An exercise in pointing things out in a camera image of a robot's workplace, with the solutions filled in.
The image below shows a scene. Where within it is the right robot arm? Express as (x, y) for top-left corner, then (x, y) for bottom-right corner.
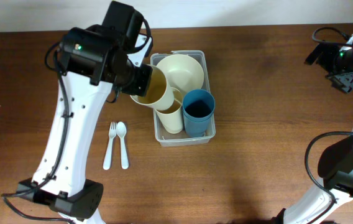
(271, 32), (353, 224)

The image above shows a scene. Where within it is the cream cup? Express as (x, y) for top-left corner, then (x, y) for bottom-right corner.
(155, 87), (183, 134)
(131, 65), (174, 111)

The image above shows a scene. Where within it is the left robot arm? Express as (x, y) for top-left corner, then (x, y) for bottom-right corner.
(2, 1), (153, 223)

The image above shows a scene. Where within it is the white plastic spoon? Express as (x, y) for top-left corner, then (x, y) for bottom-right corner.
(116, 121), (129, 169)

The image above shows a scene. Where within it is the cream bowl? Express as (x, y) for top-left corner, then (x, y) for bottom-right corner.
(156, 54), (204, 94)

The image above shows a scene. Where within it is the clear plastic container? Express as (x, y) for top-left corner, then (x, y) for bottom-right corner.
(150, 50), (216, 147)

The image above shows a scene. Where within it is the white plastic fork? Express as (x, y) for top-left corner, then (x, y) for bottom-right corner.
(103, 122), (117, 170)

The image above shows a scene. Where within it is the blue cup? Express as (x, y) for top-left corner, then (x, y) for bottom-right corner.
(183, 115), (211, 138)
(182, 89), (216, 122)

